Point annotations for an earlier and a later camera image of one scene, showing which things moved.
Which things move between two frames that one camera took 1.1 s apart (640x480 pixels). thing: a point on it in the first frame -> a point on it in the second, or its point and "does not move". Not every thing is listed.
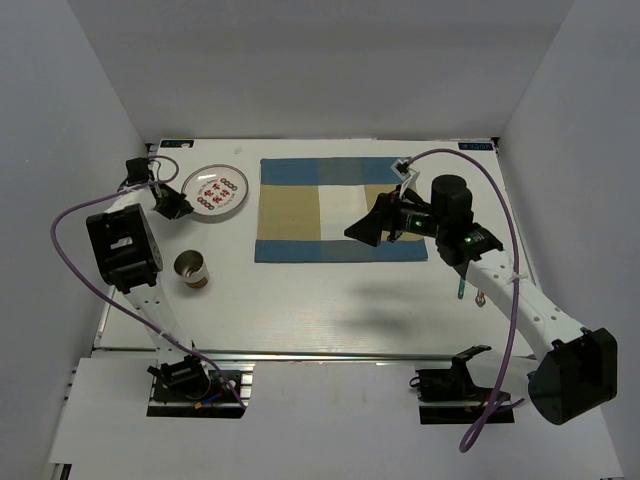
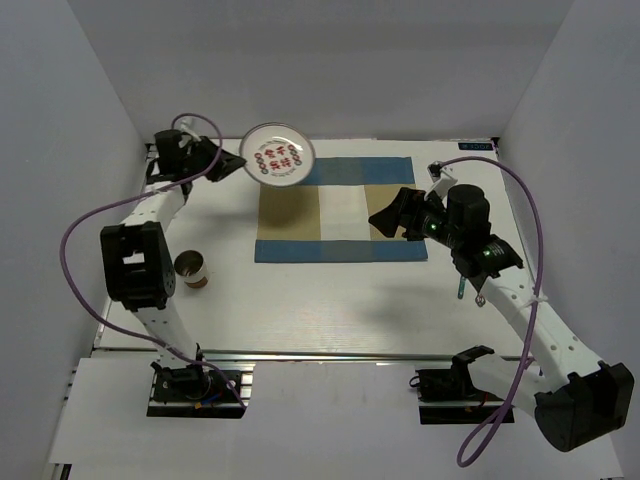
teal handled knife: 462,287 does not move
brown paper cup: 191,266 does not move
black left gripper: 179,207 -> 228,163
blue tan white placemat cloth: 306,204 does not move
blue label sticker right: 475,146 does not move
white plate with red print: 217,193 -> 277,154
